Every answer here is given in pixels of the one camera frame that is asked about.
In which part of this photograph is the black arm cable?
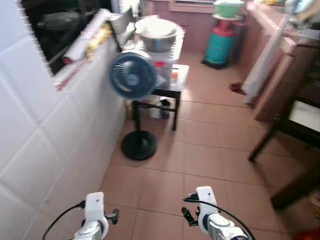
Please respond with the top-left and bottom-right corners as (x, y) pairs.
(183, 194), (251, 240)
(42, 201), (86, 240)

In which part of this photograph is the dark wooden table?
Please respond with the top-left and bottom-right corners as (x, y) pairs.
(248, 97), (320, 211)

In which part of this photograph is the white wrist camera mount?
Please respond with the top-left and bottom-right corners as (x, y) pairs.
(195, 186), (221, 223)
(83, 191), (108, 226)

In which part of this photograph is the red object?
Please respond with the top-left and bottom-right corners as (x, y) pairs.
(292, 227), (320, 240)

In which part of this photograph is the small black white-topped table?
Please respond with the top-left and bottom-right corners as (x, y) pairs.
(149, 62), (191, 132)

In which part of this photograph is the green plastic basin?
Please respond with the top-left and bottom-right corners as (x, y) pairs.
(214, 0), (246, 19)

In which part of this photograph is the blue standing fan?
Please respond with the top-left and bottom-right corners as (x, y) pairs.
(108, 50), (158, 162)

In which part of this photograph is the metal basin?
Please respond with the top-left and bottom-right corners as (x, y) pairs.
(135, 17), (183, 53)

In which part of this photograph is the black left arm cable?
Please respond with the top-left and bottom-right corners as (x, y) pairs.
(42, 201), (86, 240)

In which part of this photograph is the yellow packet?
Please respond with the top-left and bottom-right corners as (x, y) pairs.
(86, 24), (114, 61)

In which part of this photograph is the rolled white paper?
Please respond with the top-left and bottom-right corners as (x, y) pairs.
(62, 9), (112, 65)

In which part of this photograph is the brown wooden cabinet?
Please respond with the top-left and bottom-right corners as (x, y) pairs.
(252, 37), (320, 123)

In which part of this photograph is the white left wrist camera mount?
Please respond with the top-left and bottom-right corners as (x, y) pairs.
(83, 191), (108, 226)

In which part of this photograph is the green gas cylinder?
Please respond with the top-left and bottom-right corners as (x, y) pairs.
(204, 20), (238, 69)

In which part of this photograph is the red slipper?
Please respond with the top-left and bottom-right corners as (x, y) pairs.
(229, 82), (246, 96)

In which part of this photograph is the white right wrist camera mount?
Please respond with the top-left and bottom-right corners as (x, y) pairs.
(195, 186), (221, 223)

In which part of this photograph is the white appliance with red label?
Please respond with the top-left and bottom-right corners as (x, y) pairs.
(136, 30), (185, 87)

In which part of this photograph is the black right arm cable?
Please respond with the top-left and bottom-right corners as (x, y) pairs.
(183, 194), (251, 240)

